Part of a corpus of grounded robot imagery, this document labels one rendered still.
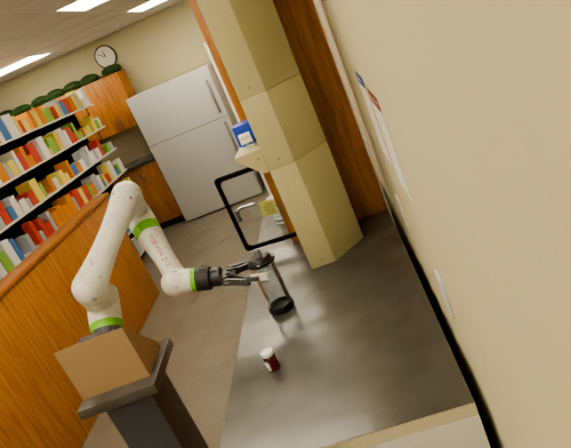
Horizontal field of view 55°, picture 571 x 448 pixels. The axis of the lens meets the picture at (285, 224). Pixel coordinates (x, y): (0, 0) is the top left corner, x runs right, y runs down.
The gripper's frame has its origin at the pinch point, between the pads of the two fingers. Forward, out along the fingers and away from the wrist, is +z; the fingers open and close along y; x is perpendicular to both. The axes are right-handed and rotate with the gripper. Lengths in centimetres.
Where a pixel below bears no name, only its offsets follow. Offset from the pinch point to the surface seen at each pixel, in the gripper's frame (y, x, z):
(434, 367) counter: -62, 7, 49
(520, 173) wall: -154, -76, 38
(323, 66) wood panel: 62, -65, 35
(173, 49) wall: 583, -70, -141
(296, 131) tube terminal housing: 30, -45, 20
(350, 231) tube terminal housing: 35, 4, 36
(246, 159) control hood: 25.3, -37.5, -1.8
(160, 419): -17, 49, -49
